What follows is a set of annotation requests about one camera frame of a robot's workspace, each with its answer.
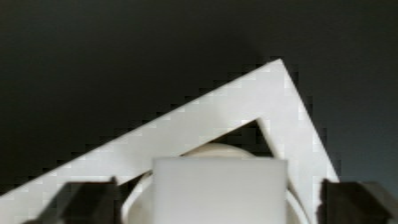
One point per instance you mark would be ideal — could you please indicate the white right fence bar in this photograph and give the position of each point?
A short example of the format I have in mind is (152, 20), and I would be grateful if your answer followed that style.
(294, 138)

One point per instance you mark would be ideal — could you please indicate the white stool leg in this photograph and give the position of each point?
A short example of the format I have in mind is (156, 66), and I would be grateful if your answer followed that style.
(220, 191)

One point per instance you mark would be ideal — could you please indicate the white front fence bar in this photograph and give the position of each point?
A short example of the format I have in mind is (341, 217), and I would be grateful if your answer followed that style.
(177, 132)

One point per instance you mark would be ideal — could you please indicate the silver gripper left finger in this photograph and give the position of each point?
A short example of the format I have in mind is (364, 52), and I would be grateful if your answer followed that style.
(83, 205)

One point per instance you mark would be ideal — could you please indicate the white fence bar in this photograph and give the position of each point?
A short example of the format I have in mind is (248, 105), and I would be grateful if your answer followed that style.
(177, 132)
(294, 138)

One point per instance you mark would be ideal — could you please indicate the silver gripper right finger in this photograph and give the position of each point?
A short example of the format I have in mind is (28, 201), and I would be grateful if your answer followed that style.
(358, 203)

